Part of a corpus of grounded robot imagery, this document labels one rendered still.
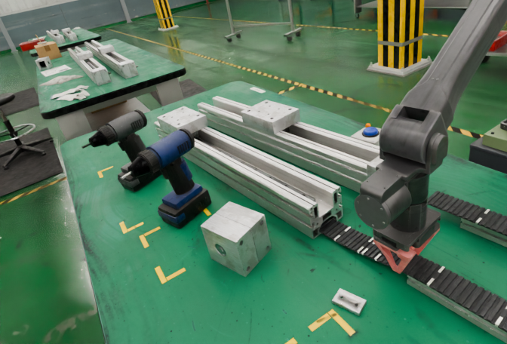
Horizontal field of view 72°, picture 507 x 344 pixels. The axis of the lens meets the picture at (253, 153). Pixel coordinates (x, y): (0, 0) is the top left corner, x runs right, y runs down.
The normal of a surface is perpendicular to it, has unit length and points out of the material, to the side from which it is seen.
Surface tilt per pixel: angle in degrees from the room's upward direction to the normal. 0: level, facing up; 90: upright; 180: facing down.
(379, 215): 90
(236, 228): 0
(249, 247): 90
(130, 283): 0
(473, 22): 30
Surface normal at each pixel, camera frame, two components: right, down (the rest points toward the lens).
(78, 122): 0.50, 0.34
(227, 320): -0.18, -0.86
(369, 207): -0.76, 0.43
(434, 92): -0.54, -0.53
